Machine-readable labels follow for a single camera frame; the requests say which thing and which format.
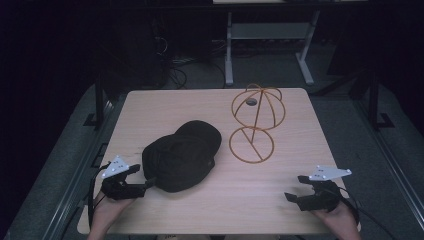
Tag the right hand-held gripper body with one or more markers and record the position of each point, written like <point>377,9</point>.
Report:
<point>320,200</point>

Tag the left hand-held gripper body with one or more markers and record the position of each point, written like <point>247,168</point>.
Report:
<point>116,190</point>

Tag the black cap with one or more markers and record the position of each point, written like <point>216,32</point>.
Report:
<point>181,156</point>

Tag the person's left hand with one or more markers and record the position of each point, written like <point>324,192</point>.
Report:
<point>107,210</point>

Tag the person's right hand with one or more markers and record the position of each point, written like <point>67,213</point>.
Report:
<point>340,220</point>

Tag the grey round table grommet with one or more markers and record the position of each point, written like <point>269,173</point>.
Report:
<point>251,101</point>

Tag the aluminium frame rail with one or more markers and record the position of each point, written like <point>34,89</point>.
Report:
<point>77,180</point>
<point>396,180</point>

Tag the black metal post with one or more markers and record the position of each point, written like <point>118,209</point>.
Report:
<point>373,100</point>
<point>99,100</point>

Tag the white metal desk frame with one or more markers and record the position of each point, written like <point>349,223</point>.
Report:
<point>268,30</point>

